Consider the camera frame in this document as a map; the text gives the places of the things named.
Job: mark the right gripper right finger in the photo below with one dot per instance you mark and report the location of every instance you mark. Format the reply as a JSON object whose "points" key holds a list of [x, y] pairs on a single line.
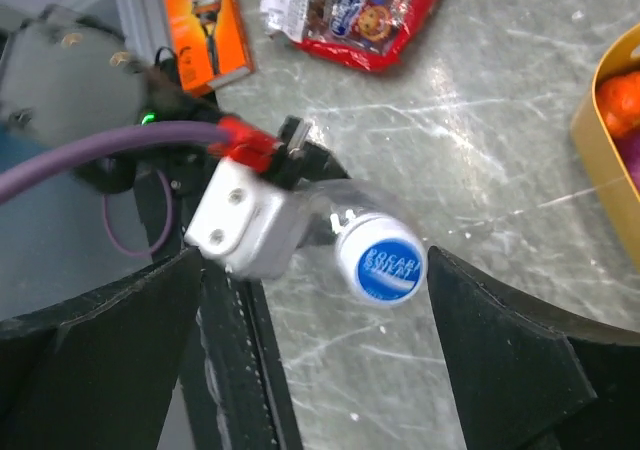
{"points": [[526, 374]]}

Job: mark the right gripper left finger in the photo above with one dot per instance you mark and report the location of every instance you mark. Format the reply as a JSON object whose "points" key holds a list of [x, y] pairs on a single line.
{"points": [[97, 371]]}

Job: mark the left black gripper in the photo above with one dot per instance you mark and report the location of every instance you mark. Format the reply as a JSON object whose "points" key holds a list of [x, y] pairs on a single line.
{"points": [[300, 159]]}

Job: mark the clear plastic bottle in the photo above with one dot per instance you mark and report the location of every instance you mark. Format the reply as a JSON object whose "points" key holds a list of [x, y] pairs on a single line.
{"points": [[333, 204]]}

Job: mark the blue bottle cap front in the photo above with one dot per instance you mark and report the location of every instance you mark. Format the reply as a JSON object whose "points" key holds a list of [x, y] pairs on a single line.
{"points": [[381, 259]]}

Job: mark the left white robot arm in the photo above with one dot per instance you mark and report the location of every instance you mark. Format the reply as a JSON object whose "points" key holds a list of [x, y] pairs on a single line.
{"points": [[70, 85]]}

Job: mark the orange razor package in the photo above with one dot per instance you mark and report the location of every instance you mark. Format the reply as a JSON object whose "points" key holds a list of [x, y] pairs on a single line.
{"points": [[209, 40]]}

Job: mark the red snack bag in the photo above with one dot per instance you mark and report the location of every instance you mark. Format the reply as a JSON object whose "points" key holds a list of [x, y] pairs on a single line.
{"points": [[367, 35]]}

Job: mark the yellow plastic bin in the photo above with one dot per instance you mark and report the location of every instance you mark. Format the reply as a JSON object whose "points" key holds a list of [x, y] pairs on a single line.
{"points": [[617, 193]]}

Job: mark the pink toy onion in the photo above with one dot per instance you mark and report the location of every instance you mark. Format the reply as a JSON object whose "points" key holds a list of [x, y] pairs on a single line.
{"points": [[629, 151]]}

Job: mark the orange toy fruit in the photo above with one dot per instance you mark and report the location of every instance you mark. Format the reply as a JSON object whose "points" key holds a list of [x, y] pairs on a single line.
{"points": [[618, 104]]}

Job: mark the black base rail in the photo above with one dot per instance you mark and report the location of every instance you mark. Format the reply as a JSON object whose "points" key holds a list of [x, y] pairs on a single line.
{"points": [[232, 380]]}

